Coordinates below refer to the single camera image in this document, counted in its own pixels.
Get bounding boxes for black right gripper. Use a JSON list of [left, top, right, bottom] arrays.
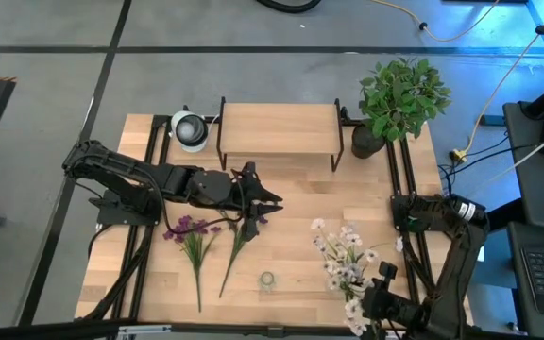
[[361, 261, 427, 332]]

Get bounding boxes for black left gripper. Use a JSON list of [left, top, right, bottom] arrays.
[[231, 161, 284, 243]]

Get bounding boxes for dark purple artificial flower stem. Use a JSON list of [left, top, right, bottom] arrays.
[[218, 212, 269, 298]]

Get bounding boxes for white artificial flower bunch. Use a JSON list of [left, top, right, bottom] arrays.
[[309, 216, 405, 337]]

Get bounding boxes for clear glass vase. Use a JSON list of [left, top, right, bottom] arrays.
[[258, 270, 277, 292]]

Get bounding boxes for magenta artificial flower stem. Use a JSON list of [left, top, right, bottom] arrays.
[[161, 214, 223, 314]]

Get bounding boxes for green potted plant black pot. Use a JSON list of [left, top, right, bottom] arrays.
[[350, 56, 452, 161]]

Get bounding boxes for black desk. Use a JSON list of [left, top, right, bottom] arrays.
[[501, 100, 544, 340]]

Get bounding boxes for wooden shelf black metal frame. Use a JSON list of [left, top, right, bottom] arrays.
[[217, 96, 346, 174]]

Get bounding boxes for black frame bar silver brackets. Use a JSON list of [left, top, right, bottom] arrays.
[[0, 318, 544, 340]]

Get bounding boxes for blue cable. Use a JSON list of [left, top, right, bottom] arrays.
[[436, 162, 458, 196]]

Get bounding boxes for black hose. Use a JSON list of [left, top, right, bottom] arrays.
[[255, 0, 323, 14]]

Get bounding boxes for white cable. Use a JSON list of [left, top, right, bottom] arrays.
[[488, 123, 544, 183]]

